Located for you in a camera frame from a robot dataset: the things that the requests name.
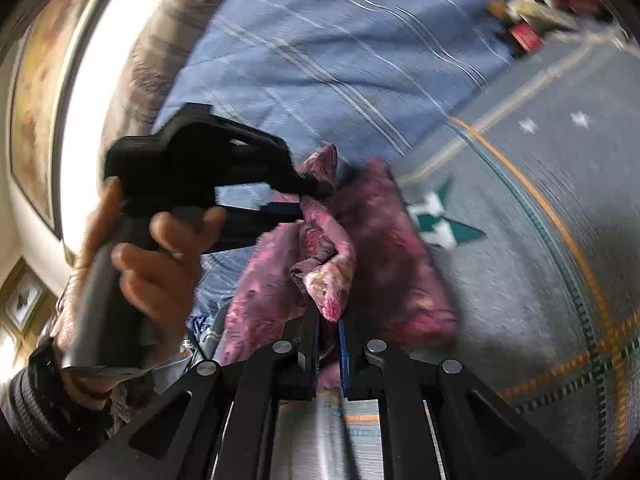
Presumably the pink floral shirt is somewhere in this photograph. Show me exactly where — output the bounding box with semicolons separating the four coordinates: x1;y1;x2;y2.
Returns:
220;144;461;391

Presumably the small dark red box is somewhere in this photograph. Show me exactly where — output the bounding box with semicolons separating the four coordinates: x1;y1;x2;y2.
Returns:
509;22;545;57

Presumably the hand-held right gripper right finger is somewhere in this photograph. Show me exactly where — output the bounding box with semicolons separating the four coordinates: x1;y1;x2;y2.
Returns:
337;320;583;480

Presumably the large framed wall picture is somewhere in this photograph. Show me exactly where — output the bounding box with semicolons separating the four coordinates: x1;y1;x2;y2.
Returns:
7;0;121;238

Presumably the person's left hand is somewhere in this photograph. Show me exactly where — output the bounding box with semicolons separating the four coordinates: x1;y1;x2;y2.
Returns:
52;177;227;397

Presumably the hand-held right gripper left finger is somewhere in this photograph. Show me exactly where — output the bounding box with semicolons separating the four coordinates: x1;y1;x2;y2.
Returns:
65;305;323;480

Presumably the blue plaid quilt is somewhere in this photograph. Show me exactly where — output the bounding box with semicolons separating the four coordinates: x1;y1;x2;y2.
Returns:
150;0;551;341

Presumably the grey bed sheet orange stitching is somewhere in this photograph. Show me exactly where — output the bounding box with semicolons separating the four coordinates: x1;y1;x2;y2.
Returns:
270;25;640;480

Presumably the person's left forearm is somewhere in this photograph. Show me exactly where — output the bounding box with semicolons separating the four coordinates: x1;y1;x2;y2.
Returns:
0;335;126;466

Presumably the small keychain bundle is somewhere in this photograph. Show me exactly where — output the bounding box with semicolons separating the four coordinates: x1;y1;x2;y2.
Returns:
487;0;576;28

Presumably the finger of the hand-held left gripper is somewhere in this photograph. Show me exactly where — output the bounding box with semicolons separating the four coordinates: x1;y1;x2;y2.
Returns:
270;167;337;198
200;200;307;256

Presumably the grey-brown pillow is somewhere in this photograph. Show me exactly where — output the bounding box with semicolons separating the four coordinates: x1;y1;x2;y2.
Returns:
132;0;236;131

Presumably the small framed wall picture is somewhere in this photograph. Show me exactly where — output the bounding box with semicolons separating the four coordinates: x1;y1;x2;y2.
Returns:
0;255;51;333

